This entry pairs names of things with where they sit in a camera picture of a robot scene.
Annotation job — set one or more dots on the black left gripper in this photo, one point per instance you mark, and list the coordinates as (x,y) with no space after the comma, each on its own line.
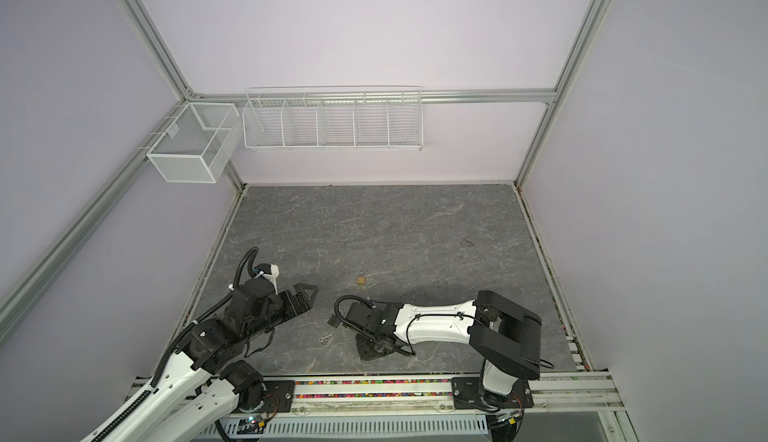
(292,309)

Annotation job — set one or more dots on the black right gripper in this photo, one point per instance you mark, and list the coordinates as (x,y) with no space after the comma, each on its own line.
(364,352)

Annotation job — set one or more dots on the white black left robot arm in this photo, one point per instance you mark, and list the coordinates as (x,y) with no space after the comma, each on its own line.
(203,376)

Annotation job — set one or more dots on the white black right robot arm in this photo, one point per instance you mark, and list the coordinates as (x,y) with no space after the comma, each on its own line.
(507,335)

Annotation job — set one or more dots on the white mesh box basket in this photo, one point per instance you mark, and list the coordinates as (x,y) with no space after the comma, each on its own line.
(198,143)

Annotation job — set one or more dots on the white vented cable duct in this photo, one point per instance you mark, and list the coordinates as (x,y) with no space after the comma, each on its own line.
(333,428)

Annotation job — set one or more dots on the white wire wall basket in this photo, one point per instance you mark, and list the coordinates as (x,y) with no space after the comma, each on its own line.
(333,118)

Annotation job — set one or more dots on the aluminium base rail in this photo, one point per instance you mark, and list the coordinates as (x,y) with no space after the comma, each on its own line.
(379,394)

